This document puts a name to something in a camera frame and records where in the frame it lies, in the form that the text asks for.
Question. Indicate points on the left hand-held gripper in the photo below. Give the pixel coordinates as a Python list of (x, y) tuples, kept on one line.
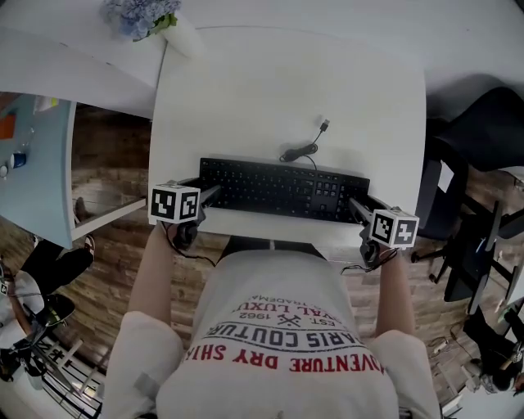
[(174, 202)]

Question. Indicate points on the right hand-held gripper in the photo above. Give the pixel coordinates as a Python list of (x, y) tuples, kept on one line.
[(393, 229)]

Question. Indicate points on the black keyboard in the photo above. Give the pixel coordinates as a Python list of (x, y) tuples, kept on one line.
[(262, 184)]

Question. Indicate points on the person's right forearm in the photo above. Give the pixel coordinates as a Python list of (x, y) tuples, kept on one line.
[(395, 294)]

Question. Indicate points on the person's left forearm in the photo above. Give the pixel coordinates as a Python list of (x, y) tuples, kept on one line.
[(157, 282)]

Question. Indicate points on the black office chair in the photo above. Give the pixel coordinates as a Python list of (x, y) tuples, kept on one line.
[(483, 131)]

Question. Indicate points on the white vase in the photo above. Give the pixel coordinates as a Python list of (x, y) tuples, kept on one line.
[(184, 37)]

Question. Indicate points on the light blue table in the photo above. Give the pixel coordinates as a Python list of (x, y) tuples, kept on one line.
[(45, 176)]

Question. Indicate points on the yellow paper note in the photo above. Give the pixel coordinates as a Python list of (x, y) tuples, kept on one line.
[(46, 103)]

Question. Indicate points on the blue flower bouquet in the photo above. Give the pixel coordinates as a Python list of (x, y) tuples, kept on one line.
[(137, 16)]

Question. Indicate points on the blue cup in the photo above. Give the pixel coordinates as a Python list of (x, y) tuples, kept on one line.
[(19, 160)]

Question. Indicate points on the person's white printed shirt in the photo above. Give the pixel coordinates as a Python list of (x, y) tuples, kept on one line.
[(266, 368)]

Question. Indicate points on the orange flat item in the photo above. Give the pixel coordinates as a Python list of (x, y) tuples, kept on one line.
[(7, 127)]

